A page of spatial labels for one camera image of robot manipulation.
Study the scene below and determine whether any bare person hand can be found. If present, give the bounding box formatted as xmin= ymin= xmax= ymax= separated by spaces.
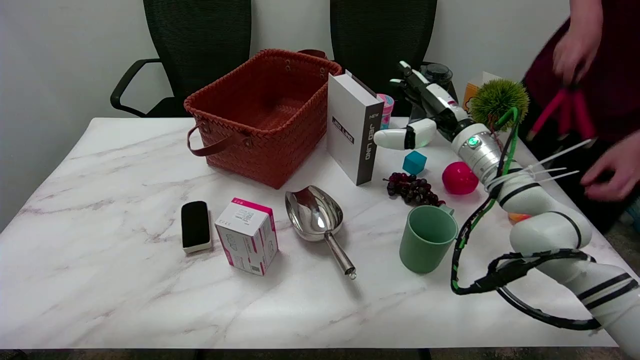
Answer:
xmin=552 ymin=30 xmax=604 ymax=86
xmin=580 ymin=131 xmax=640 ymax=202

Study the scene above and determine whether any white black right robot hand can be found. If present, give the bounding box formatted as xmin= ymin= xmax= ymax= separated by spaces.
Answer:
xmin=374 ymin=61 xmax=474 ymax=151

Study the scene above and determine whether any pink flexible tripod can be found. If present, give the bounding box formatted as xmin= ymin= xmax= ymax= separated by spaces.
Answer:
xmin=526 ymin=85 xmax=598 ymax=143

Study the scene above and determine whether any white and black box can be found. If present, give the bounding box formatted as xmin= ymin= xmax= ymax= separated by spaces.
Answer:
xmin=326 ymin=70 xmax=385 ymax=186

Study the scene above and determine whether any bare person forearm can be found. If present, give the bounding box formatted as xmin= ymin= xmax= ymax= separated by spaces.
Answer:
xmin=567 ymin=0 xmax=606 ymax=37

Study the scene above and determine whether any orange white carton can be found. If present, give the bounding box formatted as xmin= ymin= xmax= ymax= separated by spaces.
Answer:
xmin=462 ymin=71 xmax=503 ymax=113

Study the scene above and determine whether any person in maroon clothes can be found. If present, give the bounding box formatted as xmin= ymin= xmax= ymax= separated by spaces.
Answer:
xmin=520 ymin=0 xmax=640 ymax=236

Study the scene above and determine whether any pink patterned cup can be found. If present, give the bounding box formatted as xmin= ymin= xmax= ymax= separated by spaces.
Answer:
xmin=376 ymin=93 xmax=395 ymax=131

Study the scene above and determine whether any green ball plant white pot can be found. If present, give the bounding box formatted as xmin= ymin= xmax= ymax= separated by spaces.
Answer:
xmin=469 ymin=79 xmax=530 ymax=135

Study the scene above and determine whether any white zip tie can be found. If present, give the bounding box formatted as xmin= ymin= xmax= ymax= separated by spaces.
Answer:
xmin=487 ymin=139 xmax=594 ymax=188
xmin=492 ymin=170 xmax=581 ymax=193

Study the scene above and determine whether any teal cube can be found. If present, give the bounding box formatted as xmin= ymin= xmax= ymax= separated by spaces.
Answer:
xmin=402 ymin=150 xmax=428 ymax=176

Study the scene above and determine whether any pink ball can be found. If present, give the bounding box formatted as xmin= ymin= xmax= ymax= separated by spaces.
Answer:
xmin=442 ymin=161 xmax=480 ymax=196

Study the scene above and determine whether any purple grape bunch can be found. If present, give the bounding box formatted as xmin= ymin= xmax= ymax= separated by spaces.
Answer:
xmin=383 ymin=172 xmax=446 ymax=207

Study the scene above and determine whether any black mesh office chair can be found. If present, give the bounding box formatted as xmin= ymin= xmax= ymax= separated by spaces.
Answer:
xmin=329 ymin=0 xmax=459 ymax=118
xmin=110 ymin=0 xmax=252 ymax=118

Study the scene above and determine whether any green plastic mug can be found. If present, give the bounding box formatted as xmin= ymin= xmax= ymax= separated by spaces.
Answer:
xmin=399 ymin=204 xmax=459 ymax=274

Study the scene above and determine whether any shiny metal scoop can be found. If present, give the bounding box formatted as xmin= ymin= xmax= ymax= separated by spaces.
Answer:
xmin=284 ymin=185 xmax=358 ymax=280

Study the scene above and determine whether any red woven basket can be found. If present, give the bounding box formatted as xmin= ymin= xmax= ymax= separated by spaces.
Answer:
xmin=183 ymin=48 xmax=343 ymax=190

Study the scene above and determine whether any pink white carton box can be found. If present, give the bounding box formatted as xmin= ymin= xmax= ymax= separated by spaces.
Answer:
xmin=214 ymin=197 xmax=279 ymax=277

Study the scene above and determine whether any black whiteboard eraser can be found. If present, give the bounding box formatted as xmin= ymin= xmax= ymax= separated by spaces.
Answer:
xmin=180 ymin=200 xmax=213 ymax=254

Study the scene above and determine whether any green robot cable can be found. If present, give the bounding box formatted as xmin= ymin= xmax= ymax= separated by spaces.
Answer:
xmin=452 ymin=106 xmax=521 ymax=293

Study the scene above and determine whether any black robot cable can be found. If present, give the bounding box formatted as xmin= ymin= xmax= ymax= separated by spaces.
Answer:
xmin=451 ymin=107 xmax=602 ymax=331

